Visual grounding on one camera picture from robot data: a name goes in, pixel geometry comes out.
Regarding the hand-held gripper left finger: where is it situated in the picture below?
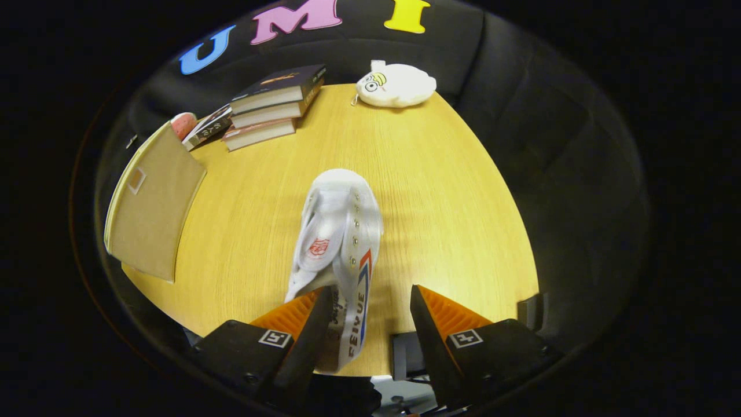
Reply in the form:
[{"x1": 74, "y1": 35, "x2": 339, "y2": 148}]
[{"x1": 185, "y1": 286, "x2": 335, "y2": 406}]

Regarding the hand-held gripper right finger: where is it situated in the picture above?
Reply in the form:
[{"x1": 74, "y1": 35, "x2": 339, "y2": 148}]
[{"x1": 410, "y1": 284, "x2": 565, "y2": 409}]

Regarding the white canvas shoe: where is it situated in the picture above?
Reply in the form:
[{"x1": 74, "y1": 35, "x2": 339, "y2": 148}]
[{"x1": 284, "y1": 168, "x2": 384, "y2": 374}]

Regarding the beige fabric storage box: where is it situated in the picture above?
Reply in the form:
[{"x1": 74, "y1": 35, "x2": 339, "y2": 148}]
[{"x1": 103, "y1": 120, "x2": 208, "y2": 284}]

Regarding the brown book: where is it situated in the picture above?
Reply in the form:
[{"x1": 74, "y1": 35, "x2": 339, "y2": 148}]
[{"x1": 222, "y1": 118, "x2": 299, "y2": 152}]

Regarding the dark book with white pages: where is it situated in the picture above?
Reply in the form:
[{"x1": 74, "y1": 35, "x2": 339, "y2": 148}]
[{"x1": 230, "y1": 87, "x2": 323, "y2": 129}]

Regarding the white book with portrait cover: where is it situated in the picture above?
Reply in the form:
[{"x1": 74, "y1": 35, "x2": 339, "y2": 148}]
[{"x1": 181, "y1": 103, "x2": 234, "y2": 152}]

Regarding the black backdrop cloth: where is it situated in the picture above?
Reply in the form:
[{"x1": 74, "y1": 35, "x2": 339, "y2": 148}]
[{"x1": 124, "y1": 0, "x2": 649, "y2": 348}]

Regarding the watermelon slice toy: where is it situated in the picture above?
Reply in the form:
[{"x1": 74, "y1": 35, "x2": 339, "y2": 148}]
[{"x1": 170, "y1": 112, "x2": 199, "y2": 141}]

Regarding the white plush toy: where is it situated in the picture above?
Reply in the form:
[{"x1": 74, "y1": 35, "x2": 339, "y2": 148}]
[{"x1": 354, "y1": 60, "x2": 438, "y2": 109}]

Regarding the black hardcover book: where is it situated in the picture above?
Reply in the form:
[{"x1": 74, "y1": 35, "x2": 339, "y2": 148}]
[{"x1": 230, "y1": 64, "x2": 327, "y2": 115}]

